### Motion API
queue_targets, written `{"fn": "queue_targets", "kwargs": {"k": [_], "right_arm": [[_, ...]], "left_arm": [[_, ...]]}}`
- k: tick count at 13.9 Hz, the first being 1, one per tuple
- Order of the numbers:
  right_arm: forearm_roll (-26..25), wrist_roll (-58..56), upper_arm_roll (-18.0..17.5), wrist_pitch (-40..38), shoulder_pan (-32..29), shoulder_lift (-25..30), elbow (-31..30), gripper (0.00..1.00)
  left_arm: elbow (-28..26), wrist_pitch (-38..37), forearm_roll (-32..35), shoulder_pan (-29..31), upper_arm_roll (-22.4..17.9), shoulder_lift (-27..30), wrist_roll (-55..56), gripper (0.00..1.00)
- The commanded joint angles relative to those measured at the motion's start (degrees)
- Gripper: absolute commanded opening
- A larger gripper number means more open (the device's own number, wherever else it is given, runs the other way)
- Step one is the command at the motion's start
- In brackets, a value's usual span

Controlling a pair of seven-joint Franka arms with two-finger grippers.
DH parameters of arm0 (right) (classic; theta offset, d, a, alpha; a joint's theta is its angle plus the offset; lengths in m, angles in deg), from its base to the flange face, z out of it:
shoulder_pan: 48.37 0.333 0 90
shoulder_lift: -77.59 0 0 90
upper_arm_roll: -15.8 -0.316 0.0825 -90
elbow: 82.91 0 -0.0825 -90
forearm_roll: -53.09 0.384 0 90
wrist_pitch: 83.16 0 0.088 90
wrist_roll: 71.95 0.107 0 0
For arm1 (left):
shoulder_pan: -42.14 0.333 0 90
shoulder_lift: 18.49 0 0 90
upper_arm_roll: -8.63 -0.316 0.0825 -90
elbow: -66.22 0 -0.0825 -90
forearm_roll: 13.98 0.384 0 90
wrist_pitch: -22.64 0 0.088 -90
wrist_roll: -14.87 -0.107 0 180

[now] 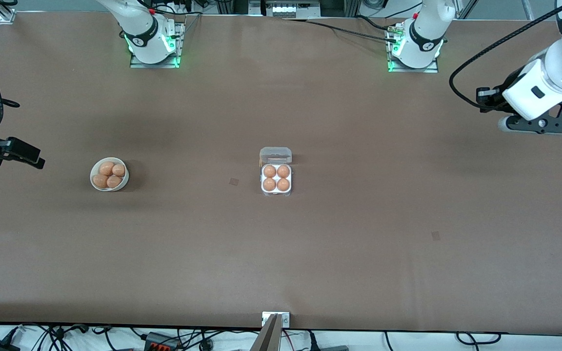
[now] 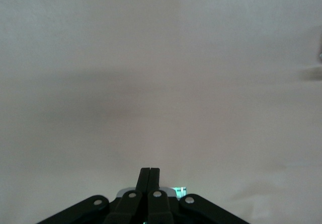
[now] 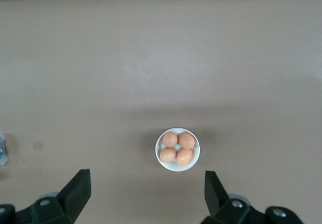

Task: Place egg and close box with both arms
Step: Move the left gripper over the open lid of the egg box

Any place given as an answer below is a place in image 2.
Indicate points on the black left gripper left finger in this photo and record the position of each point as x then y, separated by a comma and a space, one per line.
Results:
125, 209

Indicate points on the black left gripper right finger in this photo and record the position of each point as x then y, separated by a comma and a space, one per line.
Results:
158, 209

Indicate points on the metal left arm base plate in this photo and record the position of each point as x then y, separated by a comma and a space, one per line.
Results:
169, 191

